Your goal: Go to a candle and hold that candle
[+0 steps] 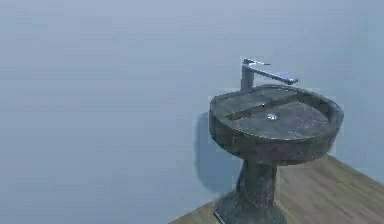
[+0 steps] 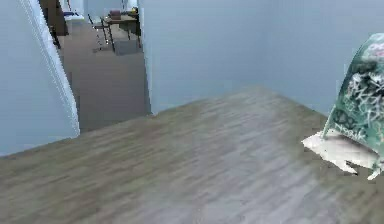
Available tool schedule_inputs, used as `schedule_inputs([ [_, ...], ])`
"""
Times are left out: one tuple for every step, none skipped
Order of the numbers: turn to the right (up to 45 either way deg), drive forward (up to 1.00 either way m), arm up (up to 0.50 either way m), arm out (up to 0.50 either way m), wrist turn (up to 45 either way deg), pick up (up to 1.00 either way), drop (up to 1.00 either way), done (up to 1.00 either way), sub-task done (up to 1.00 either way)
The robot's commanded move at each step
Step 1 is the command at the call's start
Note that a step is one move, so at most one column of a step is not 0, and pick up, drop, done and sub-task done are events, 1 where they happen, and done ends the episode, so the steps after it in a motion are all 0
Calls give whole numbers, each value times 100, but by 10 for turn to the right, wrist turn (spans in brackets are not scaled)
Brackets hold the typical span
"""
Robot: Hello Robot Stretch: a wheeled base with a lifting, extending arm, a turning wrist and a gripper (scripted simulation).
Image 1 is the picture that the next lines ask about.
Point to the grey metal faucet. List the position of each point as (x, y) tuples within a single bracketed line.
[(247, 78)]

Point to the dark stone pedestal sink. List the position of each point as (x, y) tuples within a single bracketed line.
[(266, 146)]

